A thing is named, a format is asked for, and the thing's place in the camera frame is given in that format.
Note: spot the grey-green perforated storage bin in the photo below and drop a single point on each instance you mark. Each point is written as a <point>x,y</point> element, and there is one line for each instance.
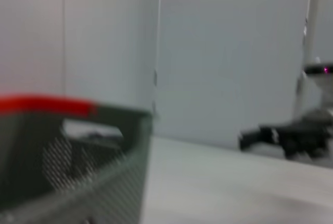
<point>78,182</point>

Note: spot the orange edge strip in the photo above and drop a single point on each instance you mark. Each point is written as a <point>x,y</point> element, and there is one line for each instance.
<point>46,104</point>

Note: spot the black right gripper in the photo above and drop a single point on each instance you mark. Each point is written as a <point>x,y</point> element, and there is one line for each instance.
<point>301,135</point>

